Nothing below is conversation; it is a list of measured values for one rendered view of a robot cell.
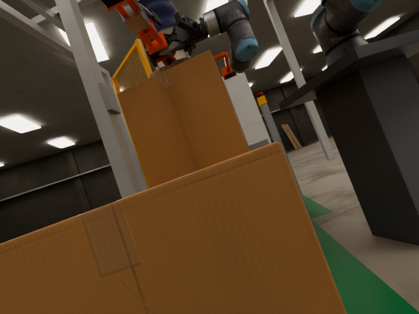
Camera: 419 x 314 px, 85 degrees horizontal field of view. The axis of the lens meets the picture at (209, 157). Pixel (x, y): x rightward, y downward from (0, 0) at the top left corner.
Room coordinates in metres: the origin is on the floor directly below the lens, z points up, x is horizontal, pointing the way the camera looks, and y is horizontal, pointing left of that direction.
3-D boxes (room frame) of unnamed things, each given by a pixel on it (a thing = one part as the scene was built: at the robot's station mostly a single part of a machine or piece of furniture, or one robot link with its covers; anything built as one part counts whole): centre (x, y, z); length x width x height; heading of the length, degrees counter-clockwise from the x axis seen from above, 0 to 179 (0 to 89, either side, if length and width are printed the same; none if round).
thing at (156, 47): (0.91, 0.04, 1.08); 0.10 x 0.08 x 0.06; 82
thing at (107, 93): (2.36, 0.77, 1.62); 0.20 x 0.05 x 0.30; 173
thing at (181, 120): (1.14, 0.01, 0.75); 0.60 x 0.40 x 0.40; 169
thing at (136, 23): (0.70, 0.07, 1.07); 0.07 x 0.07 x 0.04; 82
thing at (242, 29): (0.87, -0.27, 0.96); 0.12 x 0.09 x 0.12; 179
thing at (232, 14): (0.86, -0.27, 1.08); 0.12 x 0.09 x 0.10; 83
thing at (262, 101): (2.01, -0.61, 0.50); 0.07 x 0.07 x 1.00; 83
